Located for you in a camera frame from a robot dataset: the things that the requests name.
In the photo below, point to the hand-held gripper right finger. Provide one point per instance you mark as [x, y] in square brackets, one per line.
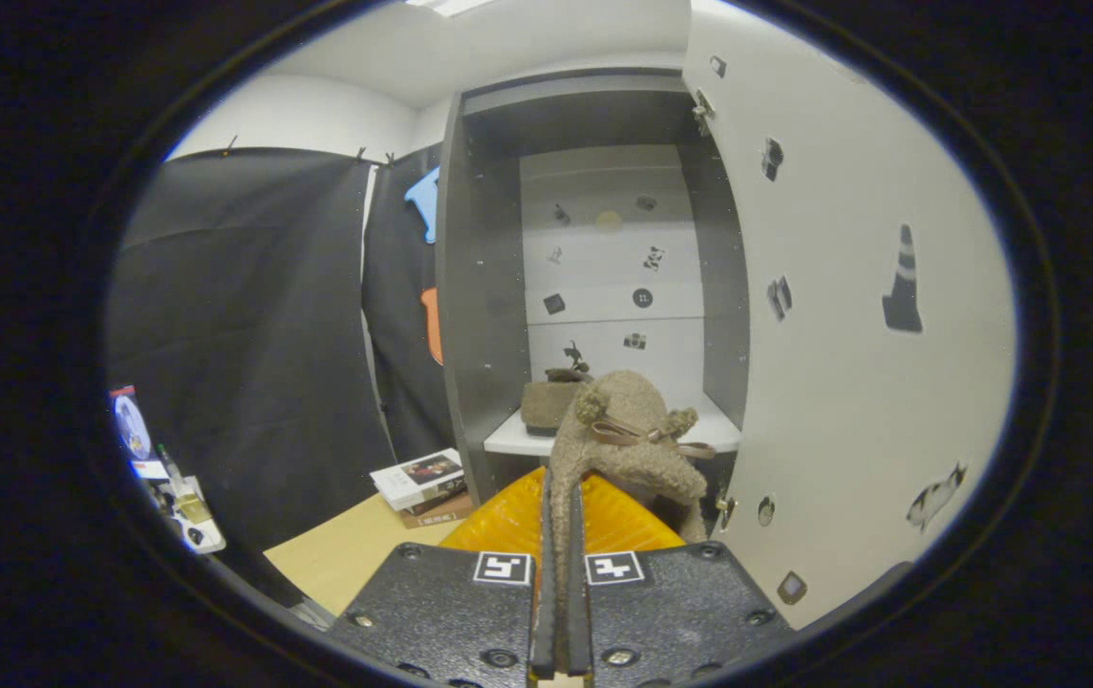
[577, 621]

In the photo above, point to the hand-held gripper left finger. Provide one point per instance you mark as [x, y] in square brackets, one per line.
[544, 612]

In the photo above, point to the brown fuzzy shoe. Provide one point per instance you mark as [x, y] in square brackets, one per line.
[628, 459]
[546, 406]

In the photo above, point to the grey shoe cabinet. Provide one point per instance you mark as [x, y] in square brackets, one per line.
[484, 287]

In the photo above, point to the light grey shoe cabinet door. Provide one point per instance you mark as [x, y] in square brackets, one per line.
[843, 382]

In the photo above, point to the metal door hinge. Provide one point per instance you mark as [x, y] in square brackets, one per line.
[702, 110]
[726, 511]

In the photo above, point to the brown book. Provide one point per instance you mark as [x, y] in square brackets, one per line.
[441, 514]

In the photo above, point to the white tray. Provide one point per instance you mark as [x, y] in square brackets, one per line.
[203, 535]

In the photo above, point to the black backdrop cloth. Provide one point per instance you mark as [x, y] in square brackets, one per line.
[250, 334]

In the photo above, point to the long ceiling light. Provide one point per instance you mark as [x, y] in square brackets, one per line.
[451, 6]

